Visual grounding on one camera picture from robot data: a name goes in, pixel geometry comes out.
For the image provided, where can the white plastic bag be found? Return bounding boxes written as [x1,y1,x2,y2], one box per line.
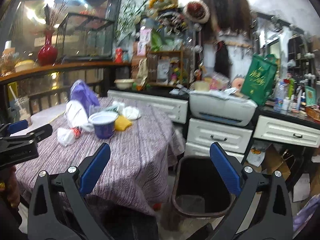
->
[57,127,81,147]

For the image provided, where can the white N95 face mask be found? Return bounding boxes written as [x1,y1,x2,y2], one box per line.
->
[65,100,94,132]

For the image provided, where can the black trash bin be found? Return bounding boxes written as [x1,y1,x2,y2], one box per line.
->
[171,155,235,219]

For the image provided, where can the plastic iced coffee cup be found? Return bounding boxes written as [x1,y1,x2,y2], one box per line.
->
[15,96,32,126]

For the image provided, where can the wooden railing counter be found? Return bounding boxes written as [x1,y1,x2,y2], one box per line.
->
[1,60,131,122]

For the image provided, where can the yellow lidded container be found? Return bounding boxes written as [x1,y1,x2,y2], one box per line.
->
[15,60,37,73]

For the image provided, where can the purple tissue pack bag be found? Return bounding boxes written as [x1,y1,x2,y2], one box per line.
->
[70,80,100,116]

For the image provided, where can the red ceramic vase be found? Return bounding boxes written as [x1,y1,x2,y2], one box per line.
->
[37,30,58,66]

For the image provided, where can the blue white plastic bowl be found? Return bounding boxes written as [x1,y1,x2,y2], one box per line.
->
[88,111,119,139]

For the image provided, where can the yellow foam fruit net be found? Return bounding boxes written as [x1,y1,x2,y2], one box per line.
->
[114,115,132,132]

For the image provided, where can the white drawer cabinet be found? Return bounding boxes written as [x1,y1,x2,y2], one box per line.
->
[107,88,319,162]

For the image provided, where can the glass display case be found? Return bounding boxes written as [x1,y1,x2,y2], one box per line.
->
[55,12,114,62]

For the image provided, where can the purple striped tablecloth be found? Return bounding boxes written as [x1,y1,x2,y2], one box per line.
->
[16,99,185,215]

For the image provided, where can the cream bowl on counter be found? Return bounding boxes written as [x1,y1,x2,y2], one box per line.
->
[114,79,135,89]

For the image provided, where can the crumpled white tissue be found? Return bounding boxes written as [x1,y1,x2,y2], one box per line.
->
[122,106,141,121]

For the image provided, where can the white printer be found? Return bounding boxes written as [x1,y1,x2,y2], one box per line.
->
[189,90,257,127]

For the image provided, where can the red tin can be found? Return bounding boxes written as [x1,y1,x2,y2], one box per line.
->
[114,47,123,63]

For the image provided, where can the green shopping bag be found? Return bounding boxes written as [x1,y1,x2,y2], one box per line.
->
[240,54,277,106]

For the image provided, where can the beige paper snack bag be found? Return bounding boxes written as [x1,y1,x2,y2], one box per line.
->
[136,58,149,91]

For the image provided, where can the wooden shelf rack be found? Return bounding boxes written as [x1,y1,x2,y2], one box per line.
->
[147,50,191,88]

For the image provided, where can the sunflower bouquet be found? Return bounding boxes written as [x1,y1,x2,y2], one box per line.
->
[148,0,178,11]

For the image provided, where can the hanging dark hair wigs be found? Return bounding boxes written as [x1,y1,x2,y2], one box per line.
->
[202,0,251,78]

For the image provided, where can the red round wall ornament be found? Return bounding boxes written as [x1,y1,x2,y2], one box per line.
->
[183,1,210,24]

